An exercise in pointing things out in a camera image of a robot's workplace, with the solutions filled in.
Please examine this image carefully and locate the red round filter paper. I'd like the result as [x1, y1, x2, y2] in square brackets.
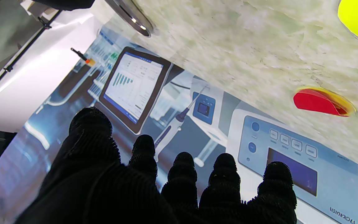
[293, 88, 349, 117]

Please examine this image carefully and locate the clear culture dish yellow base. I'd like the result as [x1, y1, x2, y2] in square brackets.
[296, 86, 357, 117]

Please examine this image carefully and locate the black backdrop frame pole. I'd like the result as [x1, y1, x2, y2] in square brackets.
[0, 9, 63, 102]

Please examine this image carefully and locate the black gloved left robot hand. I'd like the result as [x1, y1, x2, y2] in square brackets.
[14, 107, 297, 224]

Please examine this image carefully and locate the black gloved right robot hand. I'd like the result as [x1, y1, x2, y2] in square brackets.
[33, 0, 96, 12]

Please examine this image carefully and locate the printed laboratory backdrop poster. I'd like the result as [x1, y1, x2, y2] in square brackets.
[0, 26, 358, 224]

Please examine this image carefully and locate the steel kidney tray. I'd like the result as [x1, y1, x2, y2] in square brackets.
[104, 0, 154, 38]

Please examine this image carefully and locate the white side backdrop sheet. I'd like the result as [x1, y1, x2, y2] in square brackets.
[0, 11, 105, 133]

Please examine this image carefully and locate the black orange-tipped spring clamp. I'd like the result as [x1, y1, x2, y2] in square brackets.
[70, 47, 96, 67]

